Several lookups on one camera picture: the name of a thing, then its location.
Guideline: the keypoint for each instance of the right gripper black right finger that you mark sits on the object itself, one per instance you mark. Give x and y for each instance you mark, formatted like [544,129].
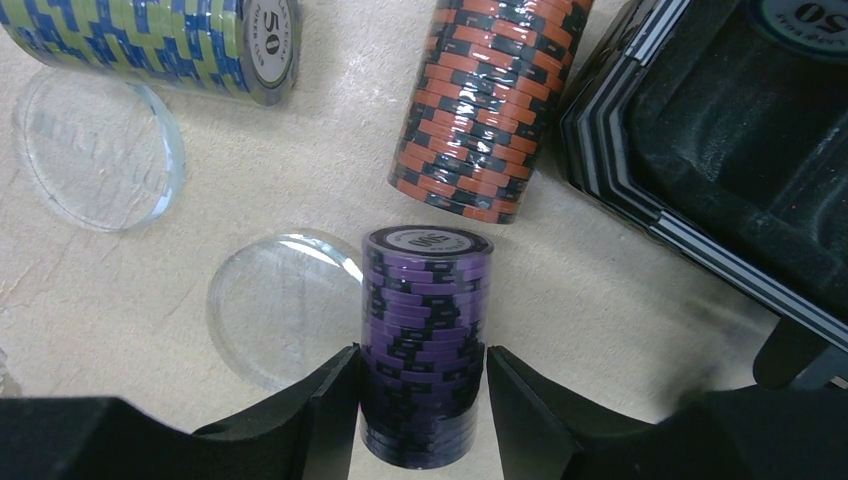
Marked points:
[545,430]

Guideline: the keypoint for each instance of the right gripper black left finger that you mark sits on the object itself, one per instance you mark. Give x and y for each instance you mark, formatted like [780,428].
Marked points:
[302,432]

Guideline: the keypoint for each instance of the purple black chip stack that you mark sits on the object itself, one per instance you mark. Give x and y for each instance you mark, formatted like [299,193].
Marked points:
[424,310]

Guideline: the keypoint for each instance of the yellow blue chip stack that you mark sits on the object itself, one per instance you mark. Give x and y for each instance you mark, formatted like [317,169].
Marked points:
[247,51]

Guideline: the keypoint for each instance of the black poker set case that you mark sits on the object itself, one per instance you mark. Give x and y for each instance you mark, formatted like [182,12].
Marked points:
[691,124]

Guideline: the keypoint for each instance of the clear acrylic disc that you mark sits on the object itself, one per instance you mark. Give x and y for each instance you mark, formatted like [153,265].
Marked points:
[280,306]

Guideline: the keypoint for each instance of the orange black chip stack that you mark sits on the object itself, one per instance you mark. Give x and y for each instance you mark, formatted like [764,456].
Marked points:
[491,77]

